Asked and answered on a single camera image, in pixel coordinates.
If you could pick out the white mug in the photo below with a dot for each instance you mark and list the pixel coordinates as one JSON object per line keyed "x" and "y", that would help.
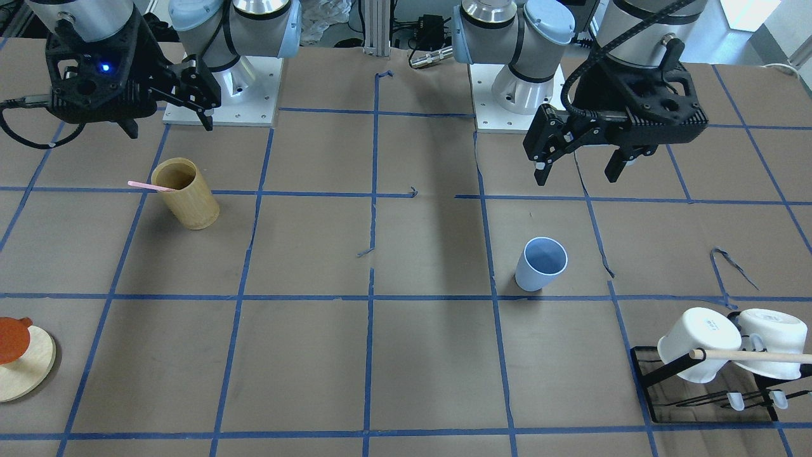
{"x": 698, "y": 328}
{"x": 776, "y": 332}

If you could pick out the aluminium frame post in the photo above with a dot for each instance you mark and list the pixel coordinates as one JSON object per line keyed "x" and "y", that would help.
{"x": 376, "y": 28}

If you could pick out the pink chopstick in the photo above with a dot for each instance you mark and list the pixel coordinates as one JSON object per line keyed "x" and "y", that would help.
{"x": 146, "y": 186}

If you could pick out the black wire mug rack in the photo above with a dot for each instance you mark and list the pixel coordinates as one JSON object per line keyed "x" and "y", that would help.
{"x": 690, "y": 391}

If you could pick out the light blue plastic cup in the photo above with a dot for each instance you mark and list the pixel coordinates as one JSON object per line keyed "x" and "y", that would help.
{"x": 542, "y": 260}

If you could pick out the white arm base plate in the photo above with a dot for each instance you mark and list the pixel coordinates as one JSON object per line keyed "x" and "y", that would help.
{"x": 488, "y": 101}
{"x": 249, "y": 92}

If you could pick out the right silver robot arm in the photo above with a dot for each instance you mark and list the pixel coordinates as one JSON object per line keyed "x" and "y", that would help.
{"x": 216, "y": 33}

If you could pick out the orange red mug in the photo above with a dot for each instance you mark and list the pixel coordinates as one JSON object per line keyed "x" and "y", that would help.
{"x": 15, "y": 338}

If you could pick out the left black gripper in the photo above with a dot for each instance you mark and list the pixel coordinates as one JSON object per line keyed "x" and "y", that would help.
{"x": 598, "y": 87}

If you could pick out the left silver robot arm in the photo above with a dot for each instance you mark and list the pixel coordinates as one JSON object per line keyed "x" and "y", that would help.
{"x": 529, "y": 39}

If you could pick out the black power adapter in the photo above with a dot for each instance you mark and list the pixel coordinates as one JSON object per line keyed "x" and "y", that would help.
{"x": 428, "y": 32}

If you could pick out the round wooden mug stand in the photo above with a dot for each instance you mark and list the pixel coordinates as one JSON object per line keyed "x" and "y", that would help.
{"x": 21, "y": 377}

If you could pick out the wooden rack dowel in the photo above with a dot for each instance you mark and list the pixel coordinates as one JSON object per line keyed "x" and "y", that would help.
{"x": 740, "y": 355}

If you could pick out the bamboo cup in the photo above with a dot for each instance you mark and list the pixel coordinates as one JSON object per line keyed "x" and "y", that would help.
{"x": 190, "y": 199}

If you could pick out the silver cylindrical connector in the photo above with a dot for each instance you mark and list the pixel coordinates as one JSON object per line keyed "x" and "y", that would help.
{"x": 431, "y": 58}

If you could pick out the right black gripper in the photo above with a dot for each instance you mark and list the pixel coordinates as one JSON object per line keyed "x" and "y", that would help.
{"x": 150, "y": 68}

